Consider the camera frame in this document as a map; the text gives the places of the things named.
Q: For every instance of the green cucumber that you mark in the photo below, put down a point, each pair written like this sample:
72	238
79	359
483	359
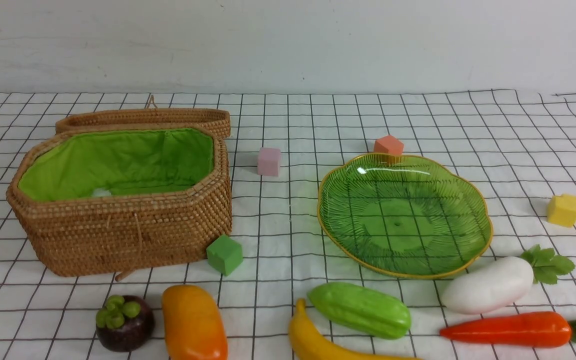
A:
362	309

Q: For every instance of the yellow banana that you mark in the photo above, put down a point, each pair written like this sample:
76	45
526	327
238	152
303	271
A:
309	344

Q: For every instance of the orange mango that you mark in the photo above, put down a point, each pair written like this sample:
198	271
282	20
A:
193	326

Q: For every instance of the dark purple mangosteen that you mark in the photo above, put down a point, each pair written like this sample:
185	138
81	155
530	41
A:
124	323

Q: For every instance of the white radish with leaves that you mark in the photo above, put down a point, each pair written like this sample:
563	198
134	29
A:
505	281

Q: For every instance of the orange carrot with leaves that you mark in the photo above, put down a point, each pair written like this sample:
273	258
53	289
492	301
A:
539	329

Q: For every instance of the pink foam cube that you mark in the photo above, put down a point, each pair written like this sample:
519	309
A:
269	161

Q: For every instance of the woven rattan basket lid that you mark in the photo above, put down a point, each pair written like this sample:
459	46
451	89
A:
216	121

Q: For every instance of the green foam cube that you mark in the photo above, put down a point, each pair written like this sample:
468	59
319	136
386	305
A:
224	255

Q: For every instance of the orange foam cube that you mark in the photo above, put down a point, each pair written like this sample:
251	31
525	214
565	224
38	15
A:
389	145

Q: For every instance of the green glass leaf plate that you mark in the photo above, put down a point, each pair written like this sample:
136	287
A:
404	216

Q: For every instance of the white checkered tablecloth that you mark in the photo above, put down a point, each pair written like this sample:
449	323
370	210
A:
517	148

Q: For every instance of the woven rattan basket green lining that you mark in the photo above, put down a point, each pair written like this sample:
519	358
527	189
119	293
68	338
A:
119	198

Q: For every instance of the yellow foam cube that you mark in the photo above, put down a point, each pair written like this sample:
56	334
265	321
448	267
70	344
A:
561	210

